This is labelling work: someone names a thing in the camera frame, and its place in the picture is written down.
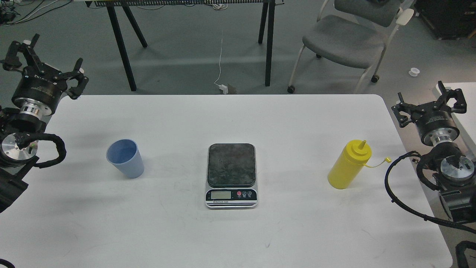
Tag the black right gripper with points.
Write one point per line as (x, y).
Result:
(433, 127)

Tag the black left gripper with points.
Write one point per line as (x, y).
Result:
(37, 80)

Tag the black-legged background table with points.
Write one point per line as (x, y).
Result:
(181, 47)

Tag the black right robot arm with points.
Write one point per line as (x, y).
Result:
(445, 168)

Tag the black cabinet in corner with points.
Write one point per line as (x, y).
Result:
(448, 19)

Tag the blue plastic cup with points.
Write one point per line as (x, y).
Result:
(125, 156)

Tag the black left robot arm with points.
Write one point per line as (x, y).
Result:
(24, 142)

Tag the white spool on floor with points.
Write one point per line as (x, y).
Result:
(414, 72)

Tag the yellow squeeze bottle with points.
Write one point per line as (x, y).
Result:
(354, 156)

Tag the grey office chair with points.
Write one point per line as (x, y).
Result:
(352, 44)

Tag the digital kitchen scale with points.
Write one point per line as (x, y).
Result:
(231, 177)

